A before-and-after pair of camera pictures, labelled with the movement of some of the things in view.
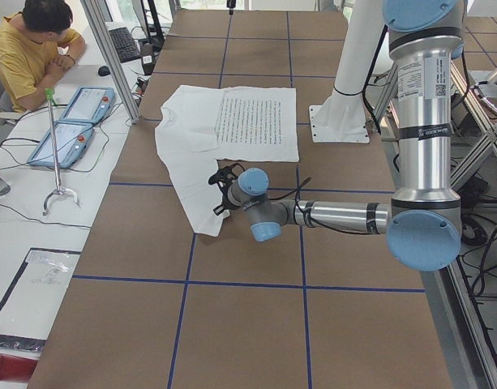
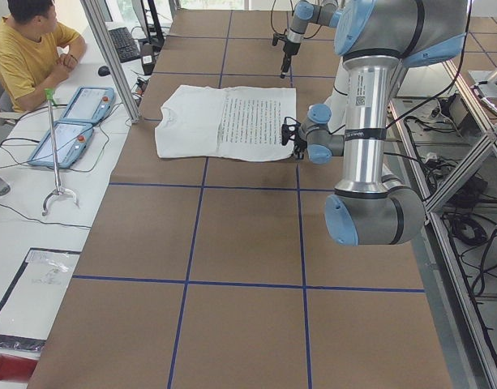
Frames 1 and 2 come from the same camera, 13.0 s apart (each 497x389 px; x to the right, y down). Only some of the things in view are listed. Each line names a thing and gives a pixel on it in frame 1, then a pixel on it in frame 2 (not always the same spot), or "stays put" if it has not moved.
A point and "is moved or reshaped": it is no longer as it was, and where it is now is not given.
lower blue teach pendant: (73, 140) stays put
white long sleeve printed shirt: (196, 126) is moved or reshaped
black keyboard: (124, 44) stays put
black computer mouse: (103, 70) stays put
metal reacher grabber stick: (50, 93) stays put
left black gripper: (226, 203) to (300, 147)
